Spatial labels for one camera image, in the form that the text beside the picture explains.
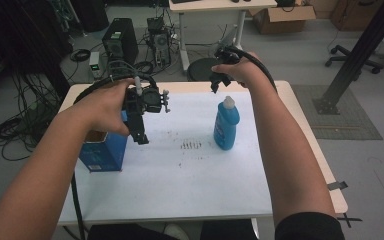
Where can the person's dark pants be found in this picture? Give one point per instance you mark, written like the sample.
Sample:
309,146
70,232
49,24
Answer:
226,231

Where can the black tape cross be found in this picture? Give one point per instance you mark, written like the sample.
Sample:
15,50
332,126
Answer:
348,220

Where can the black office chair base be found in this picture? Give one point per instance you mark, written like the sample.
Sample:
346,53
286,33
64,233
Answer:
353,60

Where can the grey floor mat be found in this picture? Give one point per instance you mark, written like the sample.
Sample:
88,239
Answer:
343,123

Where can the person's white shoe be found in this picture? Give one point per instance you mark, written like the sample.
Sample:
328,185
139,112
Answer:
176,233

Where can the white desk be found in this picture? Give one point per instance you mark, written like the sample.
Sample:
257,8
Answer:
220,6

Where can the small white device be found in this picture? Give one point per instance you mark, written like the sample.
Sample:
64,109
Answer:
94,65

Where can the person's left hand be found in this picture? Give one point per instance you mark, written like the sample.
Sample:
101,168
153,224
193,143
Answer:
103,106

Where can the black metal stand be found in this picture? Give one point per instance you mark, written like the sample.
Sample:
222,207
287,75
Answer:
356,56

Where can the closed brown cardboard box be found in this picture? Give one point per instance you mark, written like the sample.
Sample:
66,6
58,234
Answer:
353,15

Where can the open cardboard box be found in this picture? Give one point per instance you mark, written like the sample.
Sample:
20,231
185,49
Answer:
280,20

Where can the beige table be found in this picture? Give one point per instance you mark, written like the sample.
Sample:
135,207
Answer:
301,113

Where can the dark curtain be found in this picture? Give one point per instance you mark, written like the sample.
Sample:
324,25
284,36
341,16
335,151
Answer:
20,36

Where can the person's right hand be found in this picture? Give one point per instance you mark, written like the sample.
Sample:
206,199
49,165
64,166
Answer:
243,71

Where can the open computer tower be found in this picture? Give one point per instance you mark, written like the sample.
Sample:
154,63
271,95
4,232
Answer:
160,43

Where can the blue bottle with white cap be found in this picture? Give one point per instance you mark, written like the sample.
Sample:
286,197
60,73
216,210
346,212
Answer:
226,128

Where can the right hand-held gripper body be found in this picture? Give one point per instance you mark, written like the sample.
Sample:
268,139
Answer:
228,56

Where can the white table mat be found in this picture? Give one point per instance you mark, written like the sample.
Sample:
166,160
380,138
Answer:
186,186

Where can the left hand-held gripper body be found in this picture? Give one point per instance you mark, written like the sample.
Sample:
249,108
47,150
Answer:
148,100

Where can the round black stool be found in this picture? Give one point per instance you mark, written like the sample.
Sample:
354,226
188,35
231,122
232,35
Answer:
200,70

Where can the blue cardboard box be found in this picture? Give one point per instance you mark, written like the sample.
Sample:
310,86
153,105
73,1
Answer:
103,153

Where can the person's black sleeve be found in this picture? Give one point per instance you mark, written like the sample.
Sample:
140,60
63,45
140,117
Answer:
310,228

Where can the black computer tower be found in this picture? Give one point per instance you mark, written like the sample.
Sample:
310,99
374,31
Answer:
121,40

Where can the grey tape strip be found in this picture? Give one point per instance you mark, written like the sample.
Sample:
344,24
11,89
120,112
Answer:
337,185

